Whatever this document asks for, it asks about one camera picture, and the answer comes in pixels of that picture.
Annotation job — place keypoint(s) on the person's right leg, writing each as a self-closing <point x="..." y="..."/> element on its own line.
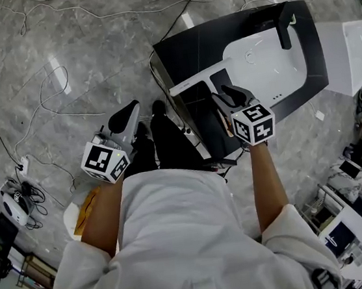
<point x="174" y="144"/>

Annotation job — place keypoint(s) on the person's black right shoe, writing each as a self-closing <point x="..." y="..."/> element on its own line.
<point x="158" y="108"/>

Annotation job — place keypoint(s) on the person's left forearm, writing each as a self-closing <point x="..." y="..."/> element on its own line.
<point x="103" y="215"/>

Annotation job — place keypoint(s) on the marble-pattern slab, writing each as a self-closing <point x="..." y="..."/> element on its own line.
<point x="346" y="180"/>

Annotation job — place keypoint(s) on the person's right forearm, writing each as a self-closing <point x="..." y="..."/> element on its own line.
<point x="268" y="188"/>

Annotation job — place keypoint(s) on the white squeegee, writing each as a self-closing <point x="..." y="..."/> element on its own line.
<point x="193" y="81"/>

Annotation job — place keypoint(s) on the white round stool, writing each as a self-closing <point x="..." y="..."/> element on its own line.
<point x="69" y="219"/>

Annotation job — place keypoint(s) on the person's white shirt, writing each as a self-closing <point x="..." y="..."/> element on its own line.
<point x="186" y="244"/>

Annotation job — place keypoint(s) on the person's left leg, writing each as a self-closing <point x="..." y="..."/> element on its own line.
<point x="143" y="155"/>

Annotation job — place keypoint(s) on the person's leg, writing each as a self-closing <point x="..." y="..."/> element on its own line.
<point x="174" y="144"/>
<point x="143" y="155"/>

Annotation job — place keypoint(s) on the yellow-brown envelope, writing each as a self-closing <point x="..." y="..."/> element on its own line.
<point x="86" y="214"/>

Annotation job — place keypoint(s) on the black faucet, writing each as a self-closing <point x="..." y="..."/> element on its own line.
<point x="284" y="29"/>

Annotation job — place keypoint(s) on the black vanity cabinet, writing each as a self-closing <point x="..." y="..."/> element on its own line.
<point x="186" y="51"/>

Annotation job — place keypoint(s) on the white power strip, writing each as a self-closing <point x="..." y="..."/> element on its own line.
<point x="25" y="164"/>

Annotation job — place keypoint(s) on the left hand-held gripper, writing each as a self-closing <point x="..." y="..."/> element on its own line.
<point x="104" y="161"/>

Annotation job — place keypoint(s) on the white power adapter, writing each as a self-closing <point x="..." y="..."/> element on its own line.
<point x="320" y="115"/>

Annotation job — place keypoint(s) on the white sink basin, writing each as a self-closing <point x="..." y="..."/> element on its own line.
<point x="267" y="71"/>

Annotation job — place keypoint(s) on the person's black left shoe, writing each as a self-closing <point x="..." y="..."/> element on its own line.
<point x="142" y="130"/>

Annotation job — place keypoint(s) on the white rounded device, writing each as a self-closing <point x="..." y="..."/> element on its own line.
<point x="14" y="207"/>

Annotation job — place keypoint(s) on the person's black shoe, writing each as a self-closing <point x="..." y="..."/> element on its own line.
<point x="158" y="108"/>
<point x="142" y="130"/>

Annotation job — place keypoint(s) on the wooden shelf rack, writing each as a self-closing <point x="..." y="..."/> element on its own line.
<point x="36" y="276"/>

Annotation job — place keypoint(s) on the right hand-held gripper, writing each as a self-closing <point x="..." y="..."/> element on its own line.
<point x="254" y="125"/>

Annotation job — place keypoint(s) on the white rectangular tub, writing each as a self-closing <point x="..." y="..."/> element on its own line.
<point x="346" y="54"/>

